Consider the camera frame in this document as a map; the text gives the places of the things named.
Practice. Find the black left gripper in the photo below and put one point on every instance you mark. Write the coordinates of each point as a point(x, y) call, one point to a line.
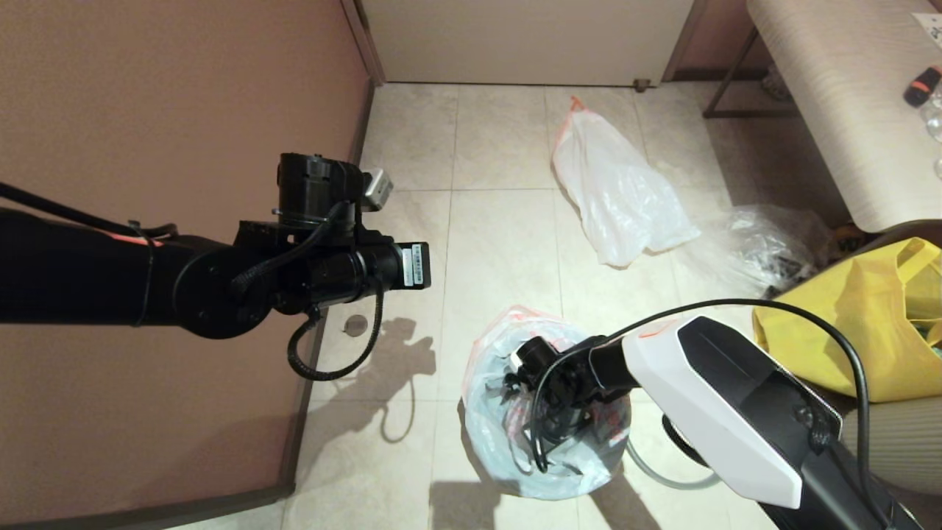
point(360, 269)

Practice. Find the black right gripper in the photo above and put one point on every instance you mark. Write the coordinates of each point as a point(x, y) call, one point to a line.
point(559, 397)

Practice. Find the new white red-printed bag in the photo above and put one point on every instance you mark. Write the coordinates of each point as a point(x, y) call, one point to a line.
point(486, 442)

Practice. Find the white plastic bag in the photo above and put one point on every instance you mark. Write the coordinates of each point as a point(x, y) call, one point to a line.
point(618, 191)

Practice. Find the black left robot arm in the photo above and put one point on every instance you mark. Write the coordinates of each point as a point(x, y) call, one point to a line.
point(73, 272)

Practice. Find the clear crumpled plastic bag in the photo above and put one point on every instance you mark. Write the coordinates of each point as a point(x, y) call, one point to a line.
point(736, 250)

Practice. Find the yellow fabric bag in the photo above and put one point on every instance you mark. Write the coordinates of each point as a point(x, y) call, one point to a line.
point(846, 353)

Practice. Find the round metal floor door stop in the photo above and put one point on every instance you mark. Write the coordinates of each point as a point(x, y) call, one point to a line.
point(357, 326)

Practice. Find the white door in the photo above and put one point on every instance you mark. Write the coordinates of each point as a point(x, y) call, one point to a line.
point(530, 37)

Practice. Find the small metal door stopper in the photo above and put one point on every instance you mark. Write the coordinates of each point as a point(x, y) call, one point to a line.
point(640, 87)

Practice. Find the beige ribbed round ottoman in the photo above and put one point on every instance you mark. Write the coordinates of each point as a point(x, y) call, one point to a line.
point(905, 442)

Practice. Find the clear plastic bottle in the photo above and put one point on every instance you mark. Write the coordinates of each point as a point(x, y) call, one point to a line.
point(935, 121)

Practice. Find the black orange marker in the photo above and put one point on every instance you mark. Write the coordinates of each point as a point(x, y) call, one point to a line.
point(921, 85)

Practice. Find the white printed paper sheet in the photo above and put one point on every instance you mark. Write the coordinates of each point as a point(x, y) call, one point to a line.
point(931, 28)

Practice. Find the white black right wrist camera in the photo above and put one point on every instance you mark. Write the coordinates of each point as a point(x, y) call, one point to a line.
point(537, 353)

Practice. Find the dark metal table leg frame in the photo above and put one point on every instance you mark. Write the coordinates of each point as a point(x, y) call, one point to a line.
point(743, 114)

